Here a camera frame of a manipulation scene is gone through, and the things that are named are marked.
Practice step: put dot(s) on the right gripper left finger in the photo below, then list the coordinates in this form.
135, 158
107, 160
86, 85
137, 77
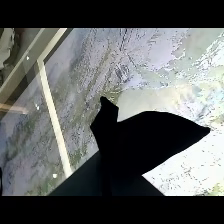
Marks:
81, 181

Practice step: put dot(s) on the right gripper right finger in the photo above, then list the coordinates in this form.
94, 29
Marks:
146, 187

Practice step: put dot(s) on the black garment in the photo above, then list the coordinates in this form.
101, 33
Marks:
150, 140

